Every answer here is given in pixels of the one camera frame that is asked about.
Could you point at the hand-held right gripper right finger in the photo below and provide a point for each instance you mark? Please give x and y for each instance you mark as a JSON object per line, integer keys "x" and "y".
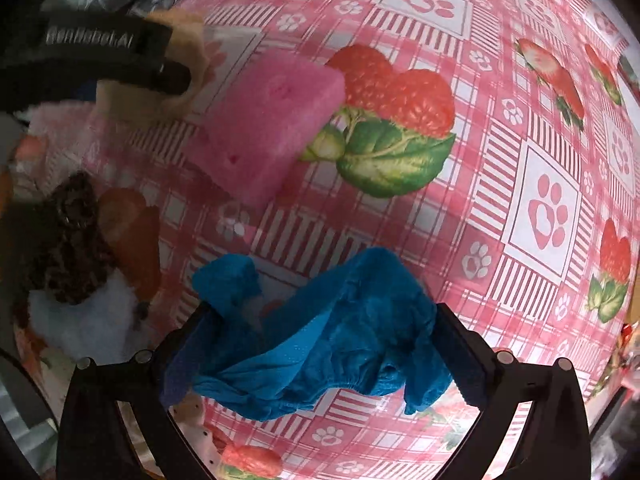
{"x": 460, "y": 355}

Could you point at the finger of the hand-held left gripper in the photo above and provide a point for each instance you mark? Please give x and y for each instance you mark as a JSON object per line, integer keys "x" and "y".
{"x": 175, "y": 79}

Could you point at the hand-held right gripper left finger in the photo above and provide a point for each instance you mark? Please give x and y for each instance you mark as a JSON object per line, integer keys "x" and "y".
{"x": 176, "y": 375}

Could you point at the beige cloth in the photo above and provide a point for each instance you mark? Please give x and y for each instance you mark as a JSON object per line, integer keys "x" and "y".
{"x": 194, "y": 50}

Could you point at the pink and black fuzzy sock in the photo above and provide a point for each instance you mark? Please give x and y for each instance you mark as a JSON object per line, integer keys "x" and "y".
{"x": 60, "y": 119}

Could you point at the pink sponge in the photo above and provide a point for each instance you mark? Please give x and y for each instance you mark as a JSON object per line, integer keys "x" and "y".
{"x": 270, "y": 120}

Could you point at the light blue furry cloth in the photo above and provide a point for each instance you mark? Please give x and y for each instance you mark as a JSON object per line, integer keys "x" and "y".
{"x": 85, "y": 320}

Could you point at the teal cloth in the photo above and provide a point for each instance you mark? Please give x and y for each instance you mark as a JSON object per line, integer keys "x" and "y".
{"x": 350, "y": 320}

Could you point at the leopard print scrunchie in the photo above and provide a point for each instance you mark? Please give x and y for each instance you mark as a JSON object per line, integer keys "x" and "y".
{"x": 70, "y": 240}

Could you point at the strawberry printed pink tablecloth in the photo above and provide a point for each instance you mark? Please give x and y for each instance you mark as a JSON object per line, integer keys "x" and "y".
{"x": 500, "y": 135}

